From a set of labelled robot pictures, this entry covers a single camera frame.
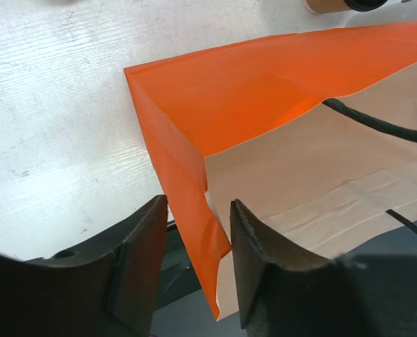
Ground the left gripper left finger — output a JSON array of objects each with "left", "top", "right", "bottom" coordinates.
[{"left": 0, "top": 195, "right": 168, "bottom": 336}]

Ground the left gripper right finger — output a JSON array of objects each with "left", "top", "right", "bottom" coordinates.
[{"left": 230, "top": 200, "right": 417, "bottom": 336}]

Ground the orange paper bag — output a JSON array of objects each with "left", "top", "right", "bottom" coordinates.
[{"left": 125, "top": 21, "right": 417, "bottom": 319}]

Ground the single brown paper cup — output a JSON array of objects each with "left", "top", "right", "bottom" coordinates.
[{"left": 302, "top": 0, "right": 350, "bottom": 14}]

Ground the black cup lid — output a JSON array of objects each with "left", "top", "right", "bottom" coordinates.
[{"left": 344, "top": 0, "right": 388, "bottom": 12}]

